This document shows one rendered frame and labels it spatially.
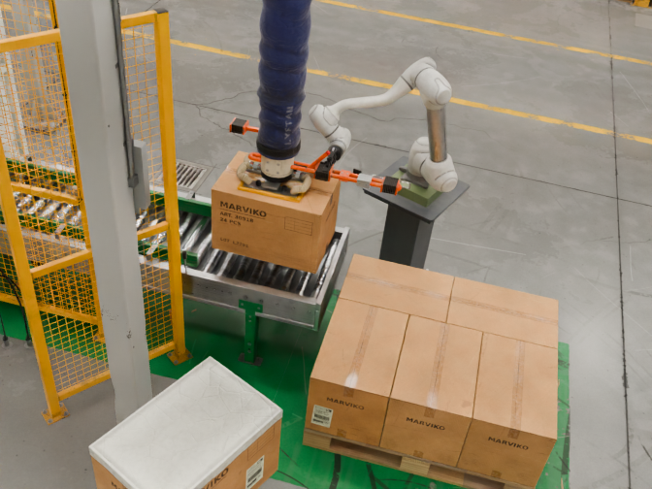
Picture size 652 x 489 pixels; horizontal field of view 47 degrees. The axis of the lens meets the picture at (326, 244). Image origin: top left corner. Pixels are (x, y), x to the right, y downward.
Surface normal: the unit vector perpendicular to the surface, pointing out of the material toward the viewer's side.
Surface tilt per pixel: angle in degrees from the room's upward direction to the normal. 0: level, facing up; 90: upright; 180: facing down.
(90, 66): 90
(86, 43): 90
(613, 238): 0
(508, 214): 0
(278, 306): 90
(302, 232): 90
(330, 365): 0
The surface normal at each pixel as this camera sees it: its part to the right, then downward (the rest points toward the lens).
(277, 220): -0.27, 0.59
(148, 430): 0.08, -0.77
